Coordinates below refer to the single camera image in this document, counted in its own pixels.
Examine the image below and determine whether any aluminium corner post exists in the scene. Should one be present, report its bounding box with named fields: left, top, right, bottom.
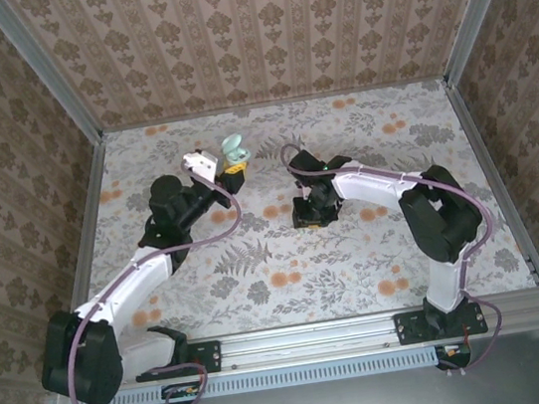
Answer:
left=432, top=0, right=539, bottom=88
left=0, top=0, right=106, bottom=158

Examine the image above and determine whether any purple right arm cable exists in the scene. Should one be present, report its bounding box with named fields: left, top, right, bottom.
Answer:
left=279, top=116, right=515, bottom=397

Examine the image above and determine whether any floral patterned table cover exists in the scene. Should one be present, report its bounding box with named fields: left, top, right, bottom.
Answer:
left=51, top=70, right=539, bottom=355

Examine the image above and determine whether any aluminium mounting rail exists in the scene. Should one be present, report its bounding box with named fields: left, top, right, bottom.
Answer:
left=44, top=288, right=539, bottom=395

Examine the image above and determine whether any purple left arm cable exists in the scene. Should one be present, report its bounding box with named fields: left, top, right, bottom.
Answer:
left=39, top=160, right=270, bottom=404

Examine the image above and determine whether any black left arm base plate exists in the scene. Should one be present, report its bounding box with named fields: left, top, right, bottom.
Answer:
left=131, top=337, right=224, bottom=384

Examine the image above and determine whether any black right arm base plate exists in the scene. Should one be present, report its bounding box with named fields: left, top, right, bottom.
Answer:
left=394, top=301, right=490, bottom=347

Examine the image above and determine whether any black electronics connector box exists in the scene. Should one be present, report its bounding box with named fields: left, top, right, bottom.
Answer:
left=434, top=339, right=474, bottom=373
left=160, top=379, right=208, bottom=404

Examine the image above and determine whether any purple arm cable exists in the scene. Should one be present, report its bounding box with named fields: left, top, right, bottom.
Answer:
left=39, top=160, right=270, bottom=404
left=279, top=116, right=515, bottom=397

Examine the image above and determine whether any green earbud charging case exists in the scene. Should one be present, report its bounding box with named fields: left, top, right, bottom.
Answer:
left=218, top=131, right=254, bottom=167

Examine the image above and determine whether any grey slotted cable duct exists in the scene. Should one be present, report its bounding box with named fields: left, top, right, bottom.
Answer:
left=68, top=343, right=447, bottom=404

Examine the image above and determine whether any aluminium table side rail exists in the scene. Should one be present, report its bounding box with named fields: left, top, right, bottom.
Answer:
left=34, top=132, right=135, bottom=360
left=443, top=68, right=539, bottom=299

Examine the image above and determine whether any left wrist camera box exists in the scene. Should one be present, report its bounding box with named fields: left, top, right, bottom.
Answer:
left=179, top=146, right=223, bottom=185

